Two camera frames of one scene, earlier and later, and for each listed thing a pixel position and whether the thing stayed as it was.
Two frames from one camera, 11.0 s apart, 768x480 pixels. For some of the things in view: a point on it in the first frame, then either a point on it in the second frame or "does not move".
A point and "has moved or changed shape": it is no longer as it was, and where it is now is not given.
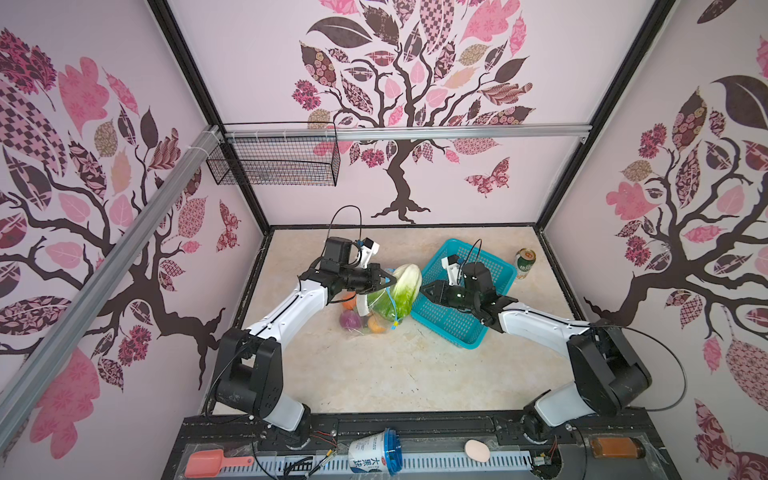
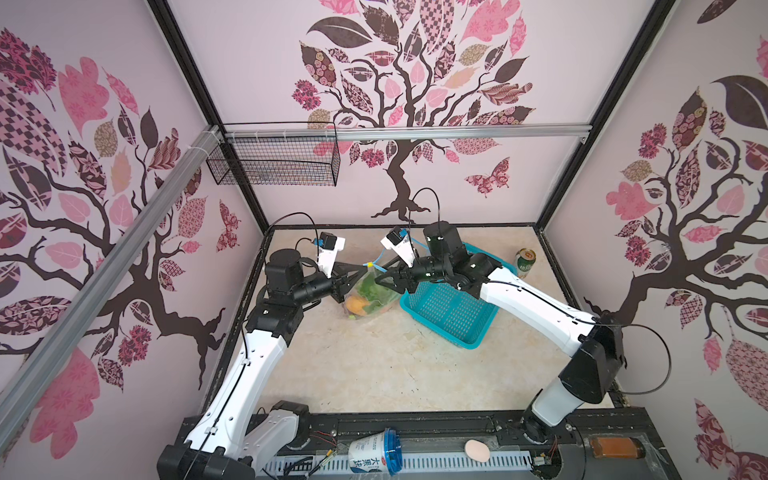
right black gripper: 439,293 to 397,273
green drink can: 525,259 does not move
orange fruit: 375,326 has moved or changed shape
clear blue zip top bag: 388,306 has moved or changed shape
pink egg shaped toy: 477,450 does not move
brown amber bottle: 626,447 does not move
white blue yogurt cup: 379,452 does not move
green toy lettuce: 396,301 has moved or changed shape
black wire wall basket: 277,153 does not move
